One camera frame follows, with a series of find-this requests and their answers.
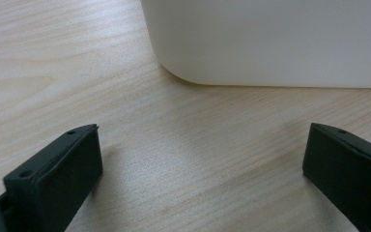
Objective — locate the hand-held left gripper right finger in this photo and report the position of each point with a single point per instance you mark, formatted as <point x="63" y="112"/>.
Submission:
<point x="351" y="174"/>

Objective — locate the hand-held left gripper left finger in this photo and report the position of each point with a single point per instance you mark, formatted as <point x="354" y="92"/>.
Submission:
<point x="54" y="180"/>

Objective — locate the white plastic bin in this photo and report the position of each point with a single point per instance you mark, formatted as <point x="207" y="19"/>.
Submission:
<point x="270" y="38"/>

